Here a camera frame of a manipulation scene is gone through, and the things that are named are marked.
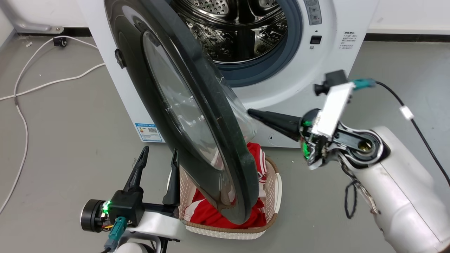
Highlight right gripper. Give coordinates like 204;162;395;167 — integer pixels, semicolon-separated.
247;109;339;171

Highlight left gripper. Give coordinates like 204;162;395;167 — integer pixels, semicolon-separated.
81;145;181;233

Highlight dark round washing machine door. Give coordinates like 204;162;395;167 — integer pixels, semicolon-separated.
104;0;260;225

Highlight white front-load washing machine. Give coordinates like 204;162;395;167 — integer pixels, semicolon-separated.
78;0;380;148

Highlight grey-blue rubber door gasket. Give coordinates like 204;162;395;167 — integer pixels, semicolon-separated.
213;0;303;88

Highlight blue energy label sticker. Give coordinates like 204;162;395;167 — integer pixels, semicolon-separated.
135;123;165;143

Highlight red and white garment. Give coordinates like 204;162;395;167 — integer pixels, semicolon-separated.
184;142;268;229

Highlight beige woven laundry basket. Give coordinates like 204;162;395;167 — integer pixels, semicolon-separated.
167;156;283;240

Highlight perforated steel washer drum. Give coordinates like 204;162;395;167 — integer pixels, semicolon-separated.
169;0;288;63

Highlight white text label sticker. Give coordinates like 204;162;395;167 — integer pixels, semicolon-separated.
339;31;355;50

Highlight grey instruction label sticker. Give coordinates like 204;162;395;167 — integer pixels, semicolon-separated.
304;0;322;26

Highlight grey metal floor base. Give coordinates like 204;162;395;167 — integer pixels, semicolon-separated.
0;0;65;34

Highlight teal left cable connector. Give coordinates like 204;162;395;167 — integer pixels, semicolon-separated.
104;216;127;252

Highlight teal cable connector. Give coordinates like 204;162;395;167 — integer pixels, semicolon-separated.
104;216;127;252
353;78;377;90

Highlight teal right cable connector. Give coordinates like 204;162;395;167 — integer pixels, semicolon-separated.
353;78;377;90

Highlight white floor cable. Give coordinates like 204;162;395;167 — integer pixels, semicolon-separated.
0;63;106;102
0;35;99;214

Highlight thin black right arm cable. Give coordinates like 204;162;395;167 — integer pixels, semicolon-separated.
375;81;450;187

